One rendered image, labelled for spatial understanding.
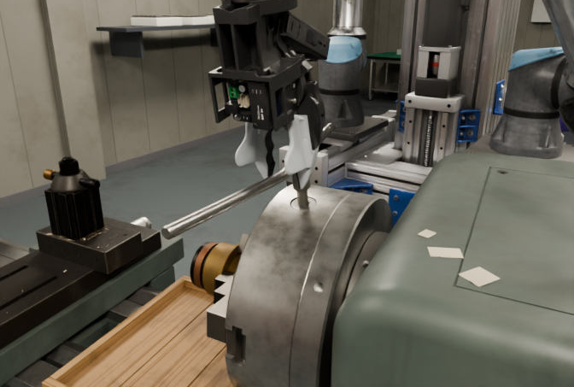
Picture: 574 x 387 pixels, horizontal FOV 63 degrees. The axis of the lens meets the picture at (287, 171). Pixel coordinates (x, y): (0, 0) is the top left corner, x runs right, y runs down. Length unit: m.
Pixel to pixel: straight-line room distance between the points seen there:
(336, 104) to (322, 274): 0.82
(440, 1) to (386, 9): 7.52
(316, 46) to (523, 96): 0.69
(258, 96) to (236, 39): 0.05
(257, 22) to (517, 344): 0.33
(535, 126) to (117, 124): 4.00
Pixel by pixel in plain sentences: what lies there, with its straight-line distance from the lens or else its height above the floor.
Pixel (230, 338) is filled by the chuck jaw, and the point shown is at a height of 1.10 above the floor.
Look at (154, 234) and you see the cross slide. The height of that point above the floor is 0.97.
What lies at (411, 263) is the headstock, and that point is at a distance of 0.45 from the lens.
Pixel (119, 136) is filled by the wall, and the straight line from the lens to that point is 4.72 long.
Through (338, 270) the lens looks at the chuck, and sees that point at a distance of 0.54.
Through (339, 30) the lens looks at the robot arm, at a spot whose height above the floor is 1.41.
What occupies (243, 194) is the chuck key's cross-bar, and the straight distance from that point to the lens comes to 0.47.
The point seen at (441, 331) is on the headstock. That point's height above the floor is 1.24.
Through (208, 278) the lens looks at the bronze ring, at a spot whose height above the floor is 1.09.
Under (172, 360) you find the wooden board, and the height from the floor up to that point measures 0.89.
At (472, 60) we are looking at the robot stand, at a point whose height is 1.34.
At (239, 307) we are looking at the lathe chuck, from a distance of 0.58.
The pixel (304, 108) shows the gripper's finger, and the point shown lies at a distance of 0.49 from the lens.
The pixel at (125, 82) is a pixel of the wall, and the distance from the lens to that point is 4.70.
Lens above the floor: 1.47
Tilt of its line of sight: 19 degrees down
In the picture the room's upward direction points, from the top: straight up
